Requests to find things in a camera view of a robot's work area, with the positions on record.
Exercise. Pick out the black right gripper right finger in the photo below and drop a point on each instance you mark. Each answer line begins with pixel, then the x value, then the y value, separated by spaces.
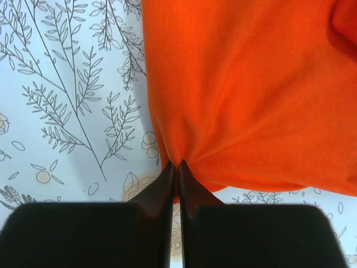
pixel 215 234

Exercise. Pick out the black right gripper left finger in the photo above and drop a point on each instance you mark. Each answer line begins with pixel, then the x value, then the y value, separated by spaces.
pixel 136 233

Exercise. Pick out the orange t shirt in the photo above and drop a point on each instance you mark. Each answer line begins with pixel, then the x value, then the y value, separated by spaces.
pixel 257 95

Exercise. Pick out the floral patterned table mat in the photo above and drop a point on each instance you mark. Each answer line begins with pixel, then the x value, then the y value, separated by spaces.
pixel 75 121

